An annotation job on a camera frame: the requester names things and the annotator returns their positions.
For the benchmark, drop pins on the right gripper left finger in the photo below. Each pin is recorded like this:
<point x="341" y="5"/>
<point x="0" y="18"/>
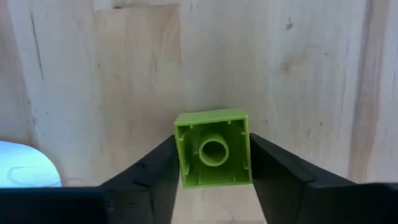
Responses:
<point x="124" y="199"/>

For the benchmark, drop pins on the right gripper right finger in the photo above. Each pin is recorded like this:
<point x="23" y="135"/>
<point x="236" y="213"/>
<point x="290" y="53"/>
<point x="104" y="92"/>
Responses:
<point x="311" y="202"/>

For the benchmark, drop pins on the white plastic bin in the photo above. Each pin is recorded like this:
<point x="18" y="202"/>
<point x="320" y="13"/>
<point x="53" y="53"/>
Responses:
<point x="25" y="165"/>

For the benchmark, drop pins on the small green square brick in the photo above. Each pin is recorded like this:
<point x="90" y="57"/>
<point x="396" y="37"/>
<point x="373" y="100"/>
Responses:
<point x="214" y="174"/>

